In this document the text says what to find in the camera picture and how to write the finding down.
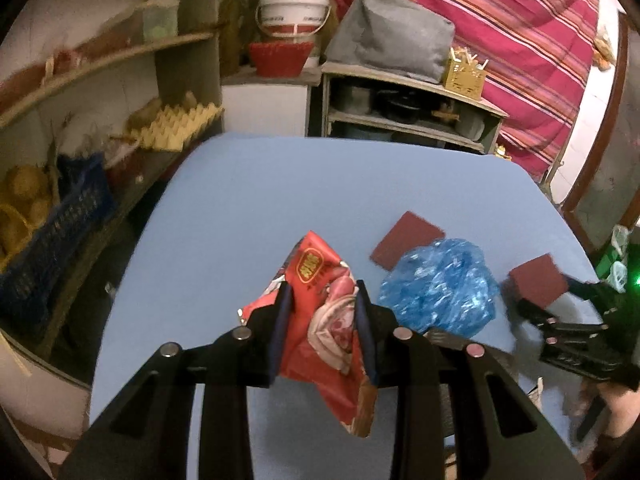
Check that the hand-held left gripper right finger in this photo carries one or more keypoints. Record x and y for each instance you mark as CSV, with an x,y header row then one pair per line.
x,y
365,330

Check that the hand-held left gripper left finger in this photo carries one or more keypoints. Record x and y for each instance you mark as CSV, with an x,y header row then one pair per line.
x,y
282,325

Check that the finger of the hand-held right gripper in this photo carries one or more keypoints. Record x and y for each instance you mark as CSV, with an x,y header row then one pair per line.
x,y
560,329
592,292

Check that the red snack wrapper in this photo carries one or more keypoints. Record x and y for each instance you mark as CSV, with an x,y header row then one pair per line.
x,y
320,300

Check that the maroon scouring pad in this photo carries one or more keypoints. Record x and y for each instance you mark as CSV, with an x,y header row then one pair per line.
x,y
537,280
407,240

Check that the blue plastic bag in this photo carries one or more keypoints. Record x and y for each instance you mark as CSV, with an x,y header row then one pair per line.
x,y
440,285

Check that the person's right hand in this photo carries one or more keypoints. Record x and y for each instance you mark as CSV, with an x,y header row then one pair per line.
x,y
620,410

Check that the white green plastic bag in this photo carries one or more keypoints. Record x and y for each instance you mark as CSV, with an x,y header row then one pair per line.
x,y
617,260

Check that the brown framed door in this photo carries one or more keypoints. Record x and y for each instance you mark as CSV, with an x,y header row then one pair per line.
x,y
597,170

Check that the blue tablecloth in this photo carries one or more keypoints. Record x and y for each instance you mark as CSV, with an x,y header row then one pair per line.
x,y
260,200

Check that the cooking oil bottle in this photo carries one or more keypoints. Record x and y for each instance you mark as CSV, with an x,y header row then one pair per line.
x,y
502,152

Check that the low wooden cabinet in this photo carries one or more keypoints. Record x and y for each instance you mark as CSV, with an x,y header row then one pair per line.
x,y
415,132

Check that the white side cabinet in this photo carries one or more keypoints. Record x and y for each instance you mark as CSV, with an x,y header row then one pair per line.
x,y
265,105

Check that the yellow egg tray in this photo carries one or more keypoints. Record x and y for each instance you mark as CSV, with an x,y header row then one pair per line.
x,y
180,127

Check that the black pan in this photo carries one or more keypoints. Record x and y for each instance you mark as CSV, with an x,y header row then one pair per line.
x,y
400,105

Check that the small steel pot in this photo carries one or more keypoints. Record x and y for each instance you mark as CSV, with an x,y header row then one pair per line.
x,y
355,100

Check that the blue plastic crate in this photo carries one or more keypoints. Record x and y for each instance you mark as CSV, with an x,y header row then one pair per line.
x,y
55,240

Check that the hanging orange plastic bag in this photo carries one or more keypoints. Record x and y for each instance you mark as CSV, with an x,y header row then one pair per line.
x,y
604,47

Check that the yellow wooden utensil box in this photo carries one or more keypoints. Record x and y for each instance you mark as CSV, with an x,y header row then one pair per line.
x,y
465,80

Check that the red plastic basket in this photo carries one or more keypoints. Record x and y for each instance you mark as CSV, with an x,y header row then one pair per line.
x,y
280,60

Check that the red striped cloth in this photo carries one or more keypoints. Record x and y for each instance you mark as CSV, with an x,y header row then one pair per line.
x,y
500,20

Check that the grey cushion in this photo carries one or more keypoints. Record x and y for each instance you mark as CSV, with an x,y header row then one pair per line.
x,y
390,35

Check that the yellow oil jug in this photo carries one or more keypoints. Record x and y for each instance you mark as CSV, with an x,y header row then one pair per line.
x,y
234,30

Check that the white plastic bucket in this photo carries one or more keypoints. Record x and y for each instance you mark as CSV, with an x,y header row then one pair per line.
x,y
292,10

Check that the wooden shelf unit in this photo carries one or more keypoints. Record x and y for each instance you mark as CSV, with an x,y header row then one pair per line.
x,y
100,60

